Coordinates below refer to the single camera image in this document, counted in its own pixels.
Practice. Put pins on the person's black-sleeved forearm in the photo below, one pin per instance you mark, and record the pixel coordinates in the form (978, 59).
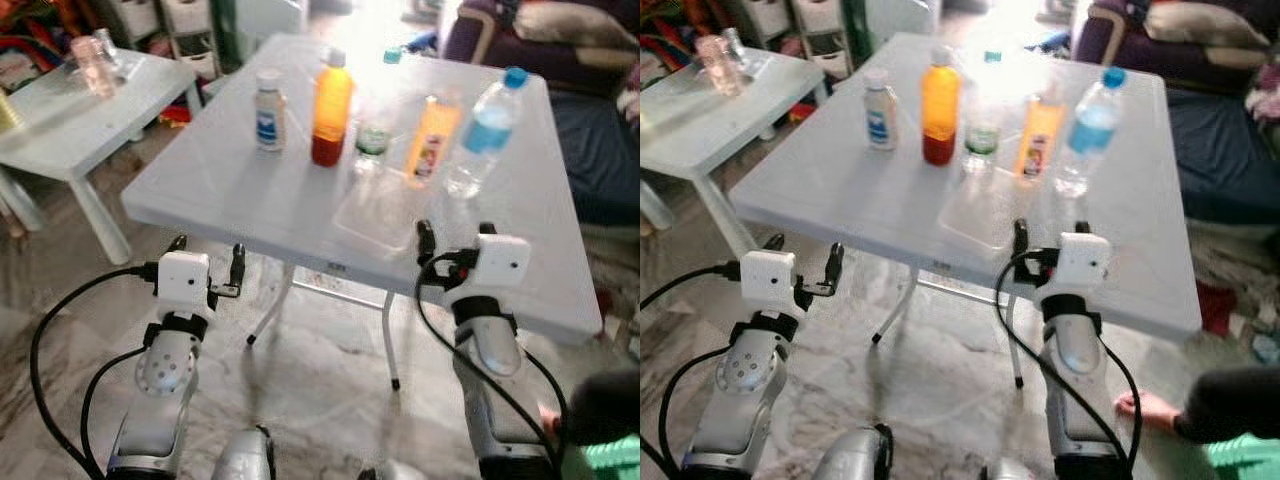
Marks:
(1230, 400)
(600, 405)

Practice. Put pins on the person's bare hand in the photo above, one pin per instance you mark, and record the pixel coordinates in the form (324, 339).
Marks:
(1150, 411)
(552, 420)

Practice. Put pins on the clear plastic tray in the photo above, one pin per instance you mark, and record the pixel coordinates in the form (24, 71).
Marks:
(980, 215)
(375, 215)

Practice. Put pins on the large white plastic table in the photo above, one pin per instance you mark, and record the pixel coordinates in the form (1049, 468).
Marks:
(250, 190)
(860, 190)

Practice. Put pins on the flat orange bottle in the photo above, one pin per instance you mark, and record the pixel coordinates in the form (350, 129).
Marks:
(1040, 140)
(433, 140)

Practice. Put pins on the blue-cap water bottle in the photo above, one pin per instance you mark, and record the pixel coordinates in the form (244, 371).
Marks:
(487, 130)
(1092, 128)

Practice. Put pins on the clear bottle with green cap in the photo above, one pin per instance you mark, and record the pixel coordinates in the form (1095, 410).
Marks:
(373, 140)
(982, 140)

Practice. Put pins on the dark purple sofa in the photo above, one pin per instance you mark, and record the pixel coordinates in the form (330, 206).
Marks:
(600, 150)
(1220, 150)

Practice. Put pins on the small white plastic table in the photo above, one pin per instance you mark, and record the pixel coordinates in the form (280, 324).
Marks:
(60, 120)
(700, 120)

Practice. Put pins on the small red object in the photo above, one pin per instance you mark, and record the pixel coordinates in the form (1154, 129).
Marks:
(1215, 308)

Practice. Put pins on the small white blue-label bottle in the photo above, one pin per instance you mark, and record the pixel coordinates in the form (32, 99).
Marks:
(269, 115)
(880, 115)

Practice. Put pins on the orange juice bottle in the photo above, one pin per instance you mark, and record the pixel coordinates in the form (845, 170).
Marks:
(940, 105)
(332, 110)

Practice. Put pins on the grey left robot leg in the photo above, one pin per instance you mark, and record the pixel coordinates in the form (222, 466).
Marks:
(240, 455)
(850, 455)

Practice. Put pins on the grey robot leg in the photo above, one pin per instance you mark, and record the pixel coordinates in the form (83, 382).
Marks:
(850, 455)
(240, 455)
(1008, 470)

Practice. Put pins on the pink glass jar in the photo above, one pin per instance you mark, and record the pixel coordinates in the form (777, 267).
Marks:
(718, 62)
(92, 65)

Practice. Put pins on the clear glass jar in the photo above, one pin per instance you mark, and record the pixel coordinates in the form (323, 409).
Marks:
(736, 40)
(108, 42)

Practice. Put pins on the grey right robot leg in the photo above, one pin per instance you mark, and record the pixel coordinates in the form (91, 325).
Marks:
(1008, 470)

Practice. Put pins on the beige cushion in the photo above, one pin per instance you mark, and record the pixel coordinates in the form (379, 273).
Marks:
(1200, 22)
(570, 22)

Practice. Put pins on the white drawer unit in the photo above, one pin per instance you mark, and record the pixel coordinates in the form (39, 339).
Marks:
(815, 15)
(185, 15)

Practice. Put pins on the colourful cloth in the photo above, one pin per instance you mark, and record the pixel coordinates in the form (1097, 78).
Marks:
(40, 40)
(670, 30)

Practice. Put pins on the green plastic tub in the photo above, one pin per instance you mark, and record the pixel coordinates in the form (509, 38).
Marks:
(1245, 460)
(605, 460)

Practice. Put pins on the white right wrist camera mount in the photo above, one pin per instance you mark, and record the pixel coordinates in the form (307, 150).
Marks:
(1085, 260)
(500, 262)

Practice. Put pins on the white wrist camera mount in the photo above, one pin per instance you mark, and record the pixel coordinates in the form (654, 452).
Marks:
(500, 262)
(1085, 260)
(768, 278)
(183, 280)

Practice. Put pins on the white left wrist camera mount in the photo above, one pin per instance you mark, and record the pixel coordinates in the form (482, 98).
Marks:
(183, 280)
(768, 278)

